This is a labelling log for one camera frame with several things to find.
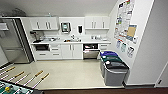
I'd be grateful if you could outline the white kitchen counter unit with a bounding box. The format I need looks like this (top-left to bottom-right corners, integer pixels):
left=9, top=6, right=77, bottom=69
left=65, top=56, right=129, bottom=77
left=30, top=37, right=113, bottom=62

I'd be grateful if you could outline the steel kitchen sink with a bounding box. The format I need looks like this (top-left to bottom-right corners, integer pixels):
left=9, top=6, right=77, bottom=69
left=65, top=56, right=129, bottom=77
left=63, top=38, right=82, bottom=44

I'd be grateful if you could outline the open black dishwasher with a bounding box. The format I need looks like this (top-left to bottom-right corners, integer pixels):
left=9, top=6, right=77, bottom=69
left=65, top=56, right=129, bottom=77
left=82, top=43, right=101, bottom=60

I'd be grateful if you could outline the chrome faucet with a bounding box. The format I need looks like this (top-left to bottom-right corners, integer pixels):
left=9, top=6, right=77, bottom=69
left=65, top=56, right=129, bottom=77
left=69, top=33, right=78, bottom=41

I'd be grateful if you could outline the blue lid waste bin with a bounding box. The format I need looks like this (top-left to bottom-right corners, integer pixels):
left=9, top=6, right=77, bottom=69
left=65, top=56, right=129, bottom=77
left=99, top=50, right=119, bottom=68

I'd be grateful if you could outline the grey paper towel dispenser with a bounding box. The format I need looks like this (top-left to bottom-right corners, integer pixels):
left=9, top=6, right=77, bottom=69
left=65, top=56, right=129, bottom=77
left=60, top=21, right=72, bottom=34

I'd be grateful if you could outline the green lid waste bin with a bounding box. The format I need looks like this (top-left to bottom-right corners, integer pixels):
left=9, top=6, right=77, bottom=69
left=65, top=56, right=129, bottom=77
left=101, top=55, right=124, bottom=73

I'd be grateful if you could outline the grey lid waste bin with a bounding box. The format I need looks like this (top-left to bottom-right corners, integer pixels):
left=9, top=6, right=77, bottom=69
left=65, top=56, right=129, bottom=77
left=103, top=61, right=130, bottom=87

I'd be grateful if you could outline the built-in black microwave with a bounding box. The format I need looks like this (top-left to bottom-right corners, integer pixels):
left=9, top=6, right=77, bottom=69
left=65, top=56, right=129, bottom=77
left=34, top=43, right=51, bottom=52

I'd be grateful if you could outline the black coffee machine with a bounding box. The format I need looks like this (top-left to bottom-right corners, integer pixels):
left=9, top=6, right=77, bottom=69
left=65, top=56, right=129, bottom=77
left=30, top=30, right=43, bottom=44

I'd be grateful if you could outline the stainless steel fridge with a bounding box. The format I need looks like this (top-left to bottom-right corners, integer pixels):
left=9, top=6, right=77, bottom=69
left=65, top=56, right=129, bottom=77
left=0, top=18, right=34, bottom=65

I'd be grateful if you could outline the white door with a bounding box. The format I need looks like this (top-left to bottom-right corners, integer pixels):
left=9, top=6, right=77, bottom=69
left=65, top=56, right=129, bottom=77
left=153, top=0, right=168, bottom=89

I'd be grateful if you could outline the wooden foosball table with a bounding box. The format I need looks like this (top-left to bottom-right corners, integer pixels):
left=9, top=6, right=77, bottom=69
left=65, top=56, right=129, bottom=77
left=0, top=64, right=51, bottom=94

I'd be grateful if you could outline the white wall cabinet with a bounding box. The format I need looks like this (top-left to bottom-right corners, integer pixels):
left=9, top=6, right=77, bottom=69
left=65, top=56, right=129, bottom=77
left=84, top=15, right=111, bottom=30
left=29, top=16, right=60, bottom=31

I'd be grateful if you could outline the large wall poster sheet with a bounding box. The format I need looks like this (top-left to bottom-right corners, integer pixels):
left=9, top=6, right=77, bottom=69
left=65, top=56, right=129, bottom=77
left=114, top=0, right=138, bottom=44

